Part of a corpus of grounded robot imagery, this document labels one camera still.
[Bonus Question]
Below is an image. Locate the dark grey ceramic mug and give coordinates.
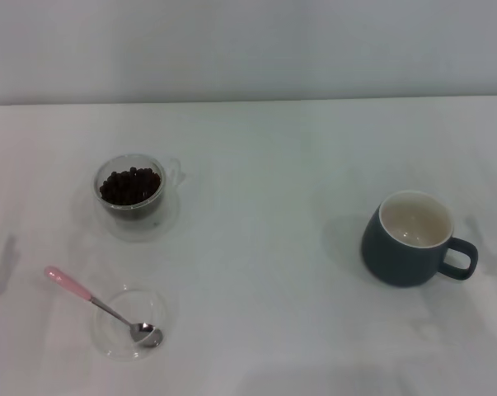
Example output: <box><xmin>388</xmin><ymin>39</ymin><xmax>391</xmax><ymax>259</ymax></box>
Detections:
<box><xmin>359</xmin><ymin>189</ymin><xmax>480</xmax><ymax>287</ymax></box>

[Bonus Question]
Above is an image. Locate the pink-handled metal spoon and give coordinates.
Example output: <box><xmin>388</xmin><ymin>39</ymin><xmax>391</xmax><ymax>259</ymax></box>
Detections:
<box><xmin>44</xmin><ymin>265</ymin><xmax>166</xmax><ymax>349</ymax></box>

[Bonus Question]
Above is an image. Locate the coffee beans pile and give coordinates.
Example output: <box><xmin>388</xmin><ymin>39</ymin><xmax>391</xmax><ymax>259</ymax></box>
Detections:
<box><xmin>99</xmin><ymin>166</ymin><xmax>162</xmax><ymax>206</ymax></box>

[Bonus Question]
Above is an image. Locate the small clear glass dish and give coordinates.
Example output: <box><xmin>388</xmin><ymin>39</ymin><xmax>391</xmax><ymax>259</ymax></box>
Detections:
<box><xmin>91</xmin><ymin>284</ymin><xmax>177</xmax><ymax>364</ymax></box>

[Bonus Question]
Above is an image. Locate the clear glass saucer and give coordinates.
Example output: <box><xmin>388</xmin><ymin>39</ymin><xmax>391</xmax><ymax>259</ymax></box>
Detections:
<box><xmin>91</xmin><ymin>175</ymin><xmax>182</xmax><ymax>243</ymax></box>

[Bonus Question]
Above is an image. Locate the double-wall glass cup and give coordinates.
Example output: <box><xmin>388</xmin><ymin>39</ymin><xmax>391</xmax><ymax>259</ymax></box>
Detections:
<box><xmin>92</xmin><ymin>153</ymin><xmax>188</xmax><ymax>222</ymax></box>

